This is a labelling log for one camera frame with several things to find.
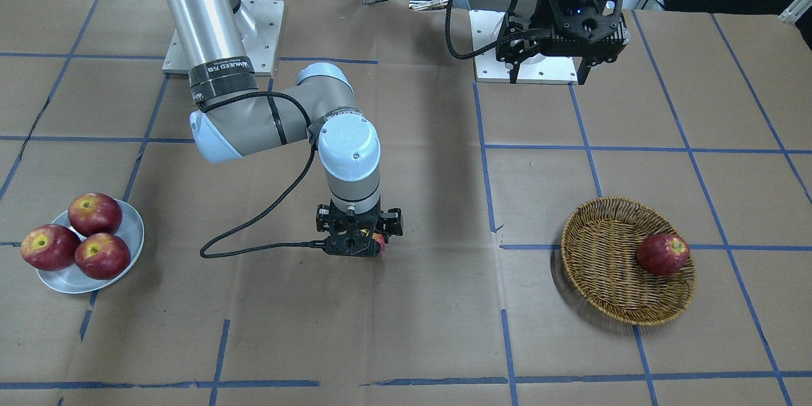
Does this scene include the red apple on plate front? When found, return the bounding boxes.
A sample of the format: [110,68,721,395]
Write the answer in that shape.
[74,233,131,280]

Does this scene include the light blue plate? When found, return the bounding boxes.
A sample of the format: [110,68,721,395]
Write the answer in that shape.
[37,200,145,294]

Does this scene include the red apple in basket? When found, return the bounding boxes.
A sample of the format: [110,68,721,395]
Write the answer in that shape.
[637,233,691,277]

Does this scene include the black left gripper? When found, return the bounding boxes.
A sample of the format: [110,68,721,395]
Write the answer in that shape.
[495,0,629,86]

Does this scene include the red apple on plate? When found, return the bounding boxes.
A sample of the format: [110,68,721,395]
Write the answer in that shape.
[67,192,124,237]
[74,233,131,280]
[20,224,81,272]

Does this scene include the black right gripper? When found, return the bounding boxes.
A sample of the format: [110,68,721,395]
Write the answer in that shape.
[316,202,403,258]

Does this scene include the red apple on plate back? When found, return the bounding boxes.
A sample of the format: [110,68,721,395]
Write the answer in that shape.
[67,192,124,237]

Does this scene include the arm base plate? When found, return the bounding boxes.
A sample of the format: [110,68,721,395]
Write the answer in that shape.
[162,0,284,77]
[469,10,577,84]

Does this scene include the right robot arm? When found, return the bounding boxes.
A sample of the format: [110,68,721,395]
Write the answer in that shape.
[166,0,403,258]

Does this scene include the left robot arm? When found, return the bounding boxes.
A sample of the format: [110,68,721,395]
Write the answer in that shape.
[445,0,630,85]

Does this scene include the black camera cable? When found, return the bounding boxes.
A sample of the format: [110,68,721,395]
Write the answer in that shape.
[444,0,553,61]

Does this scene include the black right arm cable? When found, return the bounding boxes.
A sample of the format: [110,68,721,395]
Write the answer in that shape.
[193,90,331,259]

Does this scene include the woven wicker basket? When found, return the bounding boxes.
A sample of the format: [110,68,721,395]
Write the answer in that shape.
[560,196,698,326]

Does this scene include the red yellow apple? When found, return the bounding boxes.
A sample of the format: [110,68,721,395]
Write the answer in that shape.
[373,233,386,258]

